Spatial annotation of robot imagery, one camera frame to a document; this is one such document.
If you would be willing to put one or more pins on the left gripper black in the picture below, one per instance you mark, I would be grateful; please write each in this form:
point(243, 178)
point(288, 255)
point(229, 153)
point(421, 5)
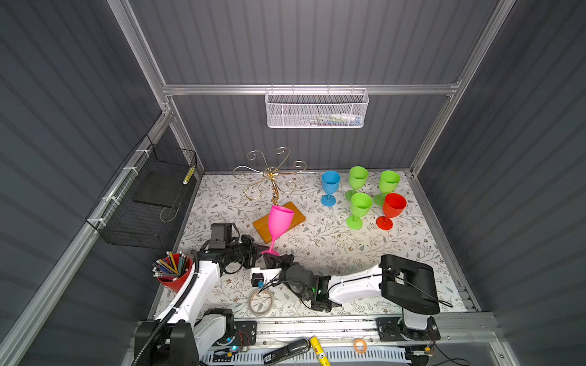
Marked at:
point(250, 250)

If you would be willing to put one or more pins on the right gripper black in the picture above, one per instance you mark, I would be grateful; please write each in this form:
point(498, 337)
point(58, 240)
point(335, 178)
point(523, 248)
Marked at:
point(281, 264)

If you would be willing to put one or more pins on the pink wine glass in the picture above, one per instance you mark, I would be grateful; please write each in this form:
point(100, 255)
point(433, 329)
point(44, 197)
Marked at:
point(279, 221)

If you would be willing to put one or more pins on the gold wire wine glass rack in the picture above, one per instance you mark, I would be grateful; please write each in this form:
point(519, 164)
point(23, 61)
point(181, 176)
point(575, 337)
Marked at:
point(253, 191)

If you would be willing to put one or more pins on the green wine glass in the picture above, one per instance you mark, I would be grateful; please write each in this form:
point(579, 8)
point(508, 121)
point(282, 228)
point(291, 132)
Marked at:
point(387, 184)
point(361, 204)
point(358, 176)

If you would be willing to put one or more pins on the blue wine glass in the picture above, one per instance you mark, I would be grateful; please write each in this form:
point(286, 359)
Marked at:
point(330, 185)

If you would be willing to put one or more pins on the red wine glass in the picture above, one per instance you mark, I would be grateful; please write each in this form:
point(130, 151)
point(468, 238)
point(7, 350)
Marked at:
point(393, 206)

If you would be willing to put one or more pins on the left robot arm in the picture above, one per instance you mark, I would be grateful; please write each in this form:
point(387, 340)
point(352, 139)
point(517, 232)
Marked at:
point(178, 336)

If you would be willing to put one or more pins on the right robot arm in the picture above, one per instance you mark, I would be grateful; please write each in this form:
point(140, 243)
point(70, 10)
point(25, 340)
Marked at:
point(406, 283)

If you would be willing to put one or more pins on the red pencil cup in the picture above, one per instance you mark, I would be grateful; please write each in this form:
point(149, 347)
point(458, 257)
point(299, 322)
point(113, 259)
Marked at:
point(173, 270)

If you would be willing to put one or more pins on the clear tape roll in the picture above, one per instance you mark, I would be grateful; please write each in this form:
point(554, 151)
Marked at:
point(260, 303)

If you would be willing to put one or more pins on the black stapler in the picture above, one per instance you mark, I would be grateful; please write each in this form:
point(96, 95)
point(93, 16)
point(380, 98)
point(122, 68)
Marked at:
point(298, 347)

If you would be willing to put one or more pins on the black wire wall basket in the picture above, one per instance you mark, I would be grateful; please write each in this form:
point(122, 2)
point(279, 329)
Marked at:
point(148, 201)

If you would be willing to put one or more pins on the white mesh wall basket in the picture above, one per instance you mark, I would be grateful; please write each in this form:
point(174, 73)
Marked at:
point(321, 108)

